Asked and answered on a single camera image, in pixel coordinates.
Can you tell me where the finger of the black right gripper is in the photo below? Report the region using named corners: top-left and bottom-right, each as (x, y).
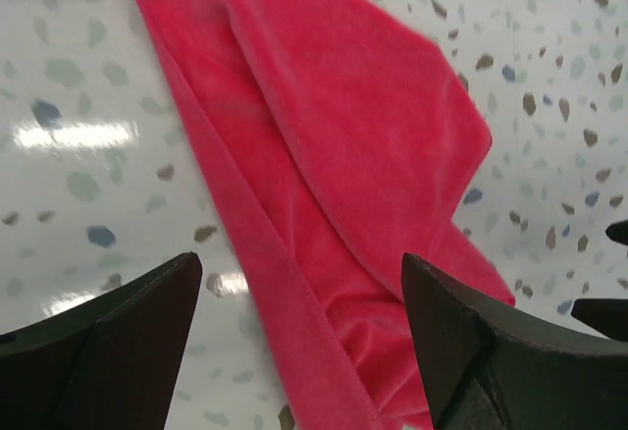
top-left (605, 221), bottom-right (628, 245)
top-left (571, 298), bottom-right (628, 342)

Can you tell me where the pink microfibre towel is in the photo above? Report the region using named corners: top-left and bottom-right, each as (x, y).
top-left (135, 0), bottom-right (514, 429)

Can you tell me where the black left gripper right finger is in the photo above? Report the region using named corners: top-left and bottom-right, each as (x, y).
top-left (401, 254), bottom-right (627, 429)

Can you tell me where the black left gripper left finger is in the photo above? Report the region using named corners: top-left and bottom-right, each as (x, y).
top-left (1, 252), bottom-right (202, 430)

